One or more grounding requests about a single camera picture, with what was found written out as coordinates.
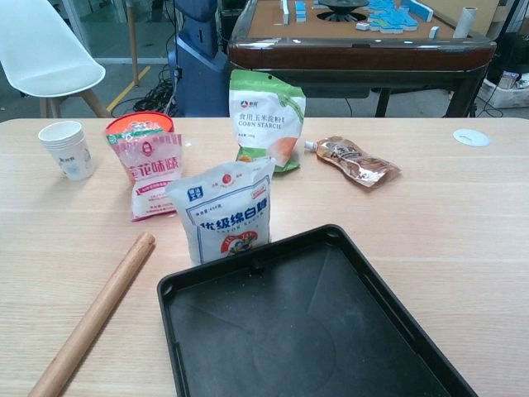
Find white sugar bag blue print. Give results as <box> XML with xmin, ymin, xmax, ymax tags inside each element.
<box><xmin>164</xmin><ymin>156</ymin><xmax>276</xmax><ymax>265</ymax></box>

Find green white corn starch bag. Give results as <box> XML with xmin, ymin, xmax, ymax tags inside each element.
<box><xmin>229</xmin><ymin>69</ymin><xmax>307</xmax><ymax>177</ymax></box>

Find pink salt bag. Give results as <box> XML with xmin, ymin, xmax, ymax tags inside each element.
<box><xmin>106</xmin><ymin>132</ymin><xmax>192</xmax><ymax>223</ymax></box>

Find black baking tray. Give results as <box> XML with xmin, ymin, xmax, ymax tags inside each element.
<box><xmin>156</xmin><ymin>222</ymin><xmax>477</xmax><ymax>397</ymax></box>

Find red round container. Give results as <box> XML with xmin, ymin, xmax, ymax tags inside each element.
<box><xmin>104</xmin><ymin>111</ymin><xmax>174</xmax><ymax>144</ymax></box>

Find brown sauce spout pouch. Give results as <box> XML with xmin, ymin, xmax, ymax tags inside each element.
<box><xmin>304</xmin><ymin>135</ymin><xmax>403</xmax><ymax>190</ymax></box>

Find blue machine base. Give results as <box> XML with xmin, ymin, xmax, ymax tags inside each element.
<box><xmin>173</xmin><ymin>0</ymin><xmax>231</xmax><ymax>119</ymax></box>

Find brown mahjong table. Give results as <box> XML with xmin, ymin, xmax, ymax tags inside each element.
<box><xmin>226</xmin><ymin>0</ymin><xmax>498</xmax><ymax>119</ymax></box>

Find stack of white paper cups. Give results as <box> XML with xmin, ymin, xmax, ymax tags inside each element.
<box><xmin>37</xmin><ymin>120</ymin><xmax>96</xmax><ymax>182</ymax></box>

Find black mahjong table centre dome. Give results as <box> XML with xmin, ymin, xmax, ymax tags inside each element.
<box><xmin>314</xmin><ymin>0</ymin><xmax>369</xmax><ymax>22</ymax></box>

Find wooden rolling pin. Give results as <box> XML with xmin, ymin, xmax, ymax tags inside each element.
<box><xmin>27</xmin><ymin>232</ymin><xmax>156</xmax><ymax>397</ymax></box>

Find white round grommet cover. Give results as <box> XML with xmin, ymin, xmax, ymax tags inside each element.
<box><xmin>452</xmin><ymin>128</ymin><xmax>491</xmax><ymax>147</ymax></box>

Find pile of blue mahjong tiles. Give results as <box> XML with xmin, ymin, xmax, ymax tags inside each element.
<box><xmin>365</xmin><ymin>0</ymin><xmax>434</xmax><ymax>33</ymax></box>

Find white cardboard box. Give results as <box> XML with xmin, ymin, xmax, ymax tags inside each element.
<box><xmin>479</xmin><ymin>69</ymin><xmax>529</xmax><ymax>108</ymax></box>

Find white chair wooden legs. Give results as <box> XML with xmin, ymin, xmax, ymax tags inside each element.
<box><xmin>0</xmin><ymin>0</ymin><xmax>112</xmax><ymax>119</ymax></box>

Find white paper roll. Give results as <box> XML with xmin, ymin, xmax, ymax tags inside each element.
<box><xmin>453</xmin><ymin>6</ymin><xmax>480</xmax><ymax>39</ymax></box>

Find black floor cable bundle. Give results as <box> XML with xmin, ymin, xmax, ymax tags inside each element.
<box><xmin>134</xmin><ymin>68</ymin><xmax>183</xmax><ymax>119</ymax></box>

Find wooden post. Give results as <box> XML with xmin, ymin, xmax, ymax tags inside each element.
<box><xmin>126</xmin><ymin>0</ymin><xmax>141</xmax><ymax>87</ymax></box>

